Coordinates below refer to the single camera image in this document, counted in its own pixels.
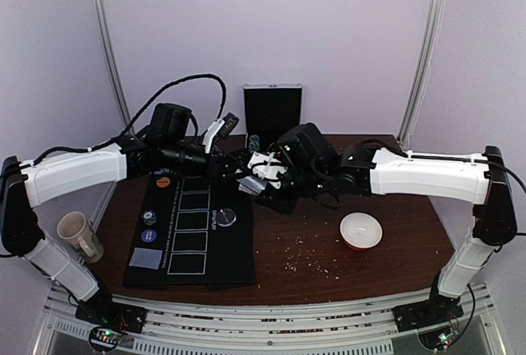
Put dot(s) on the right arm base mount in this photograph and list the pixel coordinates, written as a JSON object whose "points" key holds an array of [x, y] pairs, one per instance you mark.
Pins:
{"points": [[437, 324]]}

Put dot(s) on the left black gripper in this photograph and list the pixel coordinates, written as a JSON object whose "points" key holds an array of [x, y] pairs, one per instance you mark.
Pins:
{"points": [[216, 164]]}

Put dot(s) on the white and orange bowl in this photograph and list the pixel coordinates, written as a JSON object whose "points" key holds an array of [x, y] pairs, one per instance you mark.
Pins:
{"points": [[360, 231]]}

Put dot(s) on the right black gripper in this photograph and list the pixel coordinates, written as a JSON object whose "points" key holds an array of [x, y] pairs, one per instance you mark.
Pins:
{"points": [[271, 197]]}

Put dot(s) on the left aluminium frame post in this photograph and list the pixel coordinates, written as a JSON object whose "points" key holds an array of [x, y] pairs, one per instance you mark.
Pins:
{"points": [[111, 65]]}

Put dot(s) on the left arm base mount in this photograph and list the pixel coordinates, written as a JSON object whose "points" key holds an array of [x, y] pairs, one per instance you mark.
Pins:
{"points": [[117, 328]]}

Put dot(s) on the right aluminium frame post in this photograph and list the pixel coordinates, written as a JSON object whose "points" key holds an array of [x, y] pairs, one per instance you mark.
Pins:
{"points": [[422, 71]]}

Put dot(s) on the black poker mat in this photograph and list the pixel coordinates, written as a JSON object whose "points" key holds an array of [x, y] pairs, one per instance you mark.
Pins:
{"points": [[196, 250]]}

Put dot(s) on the orange big blind button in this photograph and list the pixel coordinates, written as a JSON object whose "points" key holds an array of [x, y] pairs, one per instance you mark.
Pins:
{"points": [[163, 182]]}

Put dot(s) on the aluminium frame post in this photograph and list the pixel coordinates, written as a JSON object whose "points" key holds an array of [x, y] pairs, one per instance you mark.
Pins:
{"points": [[422, 71], [111, 65]]}

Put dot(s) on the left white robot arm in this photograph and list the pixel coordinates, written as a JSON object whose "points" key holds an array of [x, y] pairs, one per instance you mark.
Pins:
{"points": [[26, 185]]}

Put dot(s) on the beige mug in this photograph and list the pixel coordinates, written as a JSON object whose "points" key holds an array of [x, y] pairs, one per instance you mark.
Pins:
{"points": [[76, 230]]}

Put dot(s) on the purple small blind button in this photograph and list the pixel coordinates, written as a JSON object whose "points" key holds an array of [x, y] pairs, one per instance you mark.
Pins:
{"points": [[149, 235]]}

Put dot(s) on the deck of grey cards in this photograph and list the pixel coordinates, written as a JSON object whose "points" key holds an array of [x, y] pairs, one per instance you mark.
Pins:
{"points": [[252, 185]]}

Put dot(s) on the aluminium poker case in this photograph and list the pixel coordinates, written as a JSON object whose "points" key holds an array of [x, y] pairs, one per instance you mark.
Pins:
{"points": [[271, 110]]}

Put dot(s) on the grey playing card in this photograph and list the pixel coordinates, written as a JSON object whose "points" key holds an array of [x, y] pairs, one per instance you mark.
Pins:
{"points": [[146, 258]]}

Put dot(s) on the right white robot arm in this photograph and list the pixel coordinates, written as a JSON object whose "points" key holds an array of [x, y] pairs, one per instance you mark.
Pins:
{"points": [[372, 167]]}

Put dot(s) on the left chip stack in case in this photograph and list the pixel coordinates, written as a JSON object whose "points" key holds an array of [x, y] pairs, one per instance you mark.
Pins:
{"points": [[253, 144]]}

